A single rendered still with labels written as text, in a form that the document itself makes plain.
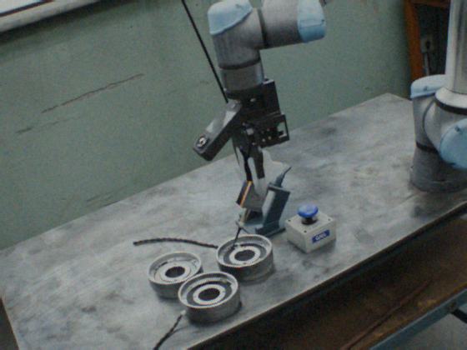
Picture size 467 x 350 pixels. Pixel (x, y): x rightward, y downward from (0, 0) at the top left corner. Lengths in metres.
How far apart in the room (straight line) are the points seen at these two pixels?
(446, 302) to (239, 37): 0.79
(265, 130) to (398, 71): 2.41
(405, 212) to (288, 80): 1.85
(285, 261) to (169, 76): 1.69
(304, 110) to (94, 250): 1.95
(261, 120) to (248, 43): 0.15
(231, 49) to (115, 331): 0.53
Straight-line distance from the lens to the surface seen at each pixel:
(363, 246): 1.26
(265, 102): 1.17
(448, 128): 1.21
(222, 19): 1.09
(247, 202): 1.22
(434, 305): 1.51
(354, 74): 3.35
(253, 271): 1.20
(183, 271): 1.26
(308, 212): 1.25
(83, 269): 1.39
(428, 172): 1.40
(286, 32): 1.10
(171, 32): 2.80
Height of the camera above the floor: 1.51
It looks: 27 degrees down
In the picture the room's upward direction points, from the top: 12 degrees counter-clockwise
